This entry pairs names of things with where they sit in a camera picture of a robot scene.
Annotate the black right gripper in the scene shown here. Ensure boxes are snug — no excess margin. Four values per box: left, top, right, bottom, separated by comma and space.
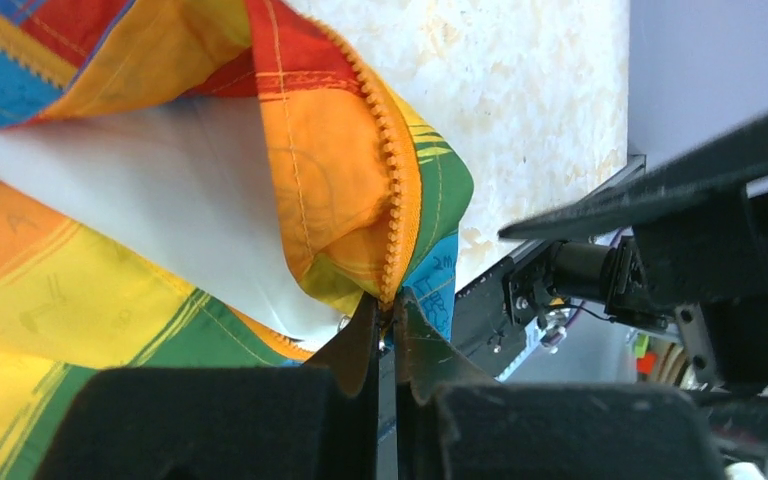
498, 114, 768, 386

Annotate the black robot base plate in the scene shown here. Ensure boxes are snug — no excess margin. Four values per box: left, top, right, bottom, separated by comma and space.
377, 254, 558, 439

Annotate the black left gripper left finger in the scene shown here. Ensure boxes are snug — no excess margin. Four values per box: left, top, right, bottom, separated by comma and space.
36, 295, 381, 479

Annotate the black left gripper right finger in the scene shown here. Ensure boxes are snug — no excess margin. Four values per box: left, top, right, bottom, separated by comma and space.
393, 294, 725, 479

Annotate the rainbow striped zip jacket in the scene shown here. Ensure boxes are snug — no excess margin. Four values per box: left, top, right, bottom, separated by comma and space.
0, 1, 473, 479

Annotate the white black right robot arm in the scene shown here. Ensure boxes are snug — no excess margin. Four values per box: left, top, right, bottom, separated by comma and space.
499, 114, 768, 387

